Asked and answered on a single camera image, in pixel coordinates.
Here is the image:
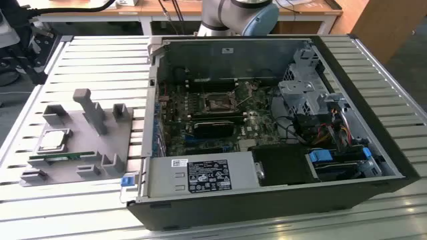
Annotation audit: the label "silver square CPU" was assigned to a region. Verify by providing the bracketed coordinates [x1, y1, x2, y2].
[39, 129, 68, 151]

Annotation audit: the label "CPU socket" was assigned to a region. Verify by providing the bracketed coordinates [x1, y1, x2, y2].
[202, 92, 240, 113]

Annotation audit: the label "grey plastic parts rack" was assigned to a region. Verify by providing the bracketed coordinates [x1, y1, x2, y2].
[19, 88, 136, 188]

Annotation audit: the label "green RAM stick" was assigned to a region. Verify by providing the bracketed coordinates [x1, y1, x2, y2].
[28, 150, 96, 162]

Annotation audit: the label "black installed RAM stick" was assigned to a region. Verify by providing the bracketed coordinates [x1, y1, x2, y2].
[191, 112, 244, 119]

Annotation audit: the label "black graphics card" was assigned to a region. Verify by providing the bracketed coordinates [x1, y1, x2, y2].
[191, 121, 236, 140]

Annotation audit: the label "silver power supply unit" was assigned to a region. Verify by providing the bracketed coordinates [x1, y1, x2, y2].
[146, 156, 264, 198]

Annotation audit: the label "metal socket cover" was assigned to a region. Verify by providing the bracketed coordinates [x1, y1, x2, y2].
[235, 80, 260, 94]

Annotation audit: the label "silver chipset heat sink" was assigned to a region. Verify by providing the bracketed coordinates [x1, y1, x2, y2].
[238, 139, 258, 151]

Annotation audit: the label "green motherboard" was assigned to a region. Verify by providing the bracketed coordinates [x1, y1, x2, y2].
[155, 79, 291, 157]

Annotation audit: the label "metal disk bay cage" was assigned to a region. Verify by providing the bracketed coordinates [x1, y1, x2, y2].
[278, 47, 344, 118]

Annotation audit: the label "white papers on desk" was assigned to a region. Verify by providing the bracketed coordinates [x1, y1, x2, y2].
[278, 0, 327, 8]

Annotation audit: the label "black open PC case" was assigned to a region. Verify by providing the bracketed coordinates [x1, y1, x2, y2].
[126, 34, 422, 232]

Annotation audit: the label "blue disk carrier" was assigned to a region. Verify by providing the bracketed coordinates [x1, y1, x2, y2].
[308, 148, 335, 165]

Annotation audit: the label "wooden cabinet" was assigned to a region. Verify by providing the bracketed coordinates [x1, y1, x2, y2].
[350, 0, 427, 65]

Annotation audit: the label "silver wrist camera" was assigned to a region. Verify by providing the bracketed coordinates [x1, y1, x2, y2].
[0, 22, 21, 49]

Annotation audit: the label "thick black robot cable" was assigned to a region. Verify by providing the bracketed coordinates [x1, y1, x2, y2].
[25, 3, 114, 13]

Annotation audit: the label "grey case release handle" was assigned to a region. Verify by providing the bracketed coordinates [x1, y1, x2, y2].
[146, 36, 168, 66]

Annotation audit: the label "thin black hanging cable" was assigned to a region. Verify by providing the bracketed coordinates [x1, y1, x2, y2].
[158, 0, 175, 26]
[171, 0, 186, 36]

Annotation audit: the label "black internal cable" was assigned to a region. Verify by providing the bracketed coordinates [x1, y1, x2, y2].
[271, 116, 308, 145]

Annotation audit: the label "yellow wire bundle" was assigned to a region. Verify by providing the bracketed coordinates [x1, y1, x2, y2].
[315, 131, 334, 146]

